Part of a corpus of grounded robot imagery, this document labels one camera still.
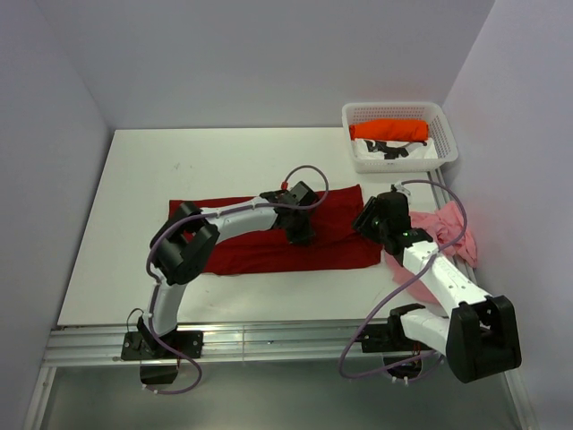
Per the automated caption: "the dark red t shirt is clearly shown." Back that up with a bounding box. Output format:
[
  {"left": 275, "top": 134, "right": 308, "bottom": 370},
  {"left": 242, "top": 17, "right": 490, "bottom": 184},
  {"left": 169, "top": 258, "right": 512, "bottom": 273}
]
[{"left": 167, "top": 183, "right": 382, "bottom": 277}]

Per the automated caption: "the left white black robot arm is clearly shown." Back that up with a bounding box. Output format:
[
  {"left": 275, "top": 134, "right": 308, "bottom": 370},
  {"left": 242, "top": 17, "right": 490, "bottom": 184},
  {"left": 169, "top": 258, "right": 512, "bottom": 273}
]
[{"left": 138, "top": 181, "right": 324, "bottom": 357}]

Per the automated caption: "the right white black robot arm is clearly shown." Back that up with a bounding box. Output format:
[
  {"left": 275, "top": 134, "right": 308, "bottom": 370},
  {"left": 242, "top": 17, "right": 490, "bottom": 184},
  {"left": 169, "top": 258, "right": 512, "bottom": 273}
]
[{"left": 353, "top": 190, "right": 522, "bottom": 383}]

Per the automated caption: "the pink t shirt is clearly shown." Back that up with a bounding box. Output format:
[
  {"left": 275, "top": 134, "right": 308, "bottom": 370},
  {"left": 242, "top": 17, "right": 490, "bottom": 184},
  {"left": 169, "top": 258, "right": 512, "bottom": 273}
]
[{"left": 383, "top": 202, "right": 478, "bottom": 305}]

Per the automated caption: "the white black printed t shirt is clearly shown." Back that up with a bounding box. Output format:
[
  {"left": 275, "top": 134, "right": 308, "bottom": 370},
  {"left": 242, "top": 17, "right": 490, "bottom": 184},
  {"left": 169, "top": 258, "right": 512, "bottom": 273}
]
[{"left": 354, "top": 138, "right": 439, "bottom": 161}]

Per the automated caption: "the rolled orange t shirt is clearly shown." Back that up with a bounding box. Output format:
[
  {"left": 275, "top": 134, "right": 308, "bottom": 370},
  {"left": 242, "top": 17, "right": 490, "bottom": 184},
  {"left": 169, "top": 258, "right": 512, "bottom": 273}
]
[{"left": 349, "top": 119, "right": 429, "bottom": 142}]

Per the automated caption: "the white plastic basket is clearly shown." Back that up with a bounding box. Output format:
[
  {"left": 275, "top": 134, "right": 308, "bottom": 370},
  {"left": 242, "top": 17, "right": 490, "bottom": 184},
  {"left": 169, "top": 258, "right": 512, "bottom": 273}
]
[{"left": 341, "top": 101, "right": 458, "bottom": 174}]

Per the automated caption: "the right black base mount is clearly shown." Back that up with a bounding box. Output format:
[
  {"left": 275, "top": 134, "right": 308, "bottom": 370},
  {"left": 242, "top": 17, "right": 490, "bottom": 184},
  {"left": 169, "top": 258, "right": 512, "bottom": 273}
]
[{"left": 357, "top": 305, "right": 430, "bottom": 382}]

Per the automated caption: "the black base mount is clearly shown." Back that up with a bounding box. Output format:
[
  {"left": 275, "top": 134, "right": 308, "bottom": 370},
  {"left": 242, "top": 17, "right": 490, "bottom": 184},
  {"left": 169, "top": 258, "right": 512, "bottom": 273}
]
[
  {"left": 357, "top": 305, "right": 430, "bottom": 382},
  {"left": 120, "top": 316, "right": 204, "bottom": 388}
]

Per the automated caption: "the aluminium rail frame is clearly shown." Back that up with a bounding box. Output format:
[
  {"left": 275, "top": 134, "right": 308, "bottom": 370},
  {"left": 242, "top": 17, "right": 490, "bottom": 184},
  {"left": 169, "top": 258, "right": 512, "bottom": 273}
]
[{"left": 21, "top": 169, "right": 538, "bottom": 430}]

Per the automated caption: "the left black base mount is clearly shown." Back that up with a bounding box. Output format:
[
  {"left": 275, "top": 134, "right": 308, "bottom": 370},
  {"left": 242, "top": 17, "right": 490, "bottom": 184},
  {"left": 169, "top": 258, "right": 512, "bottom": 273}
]
[{"left": 120, "top": 316, "right": 204, "bottom": 388}]

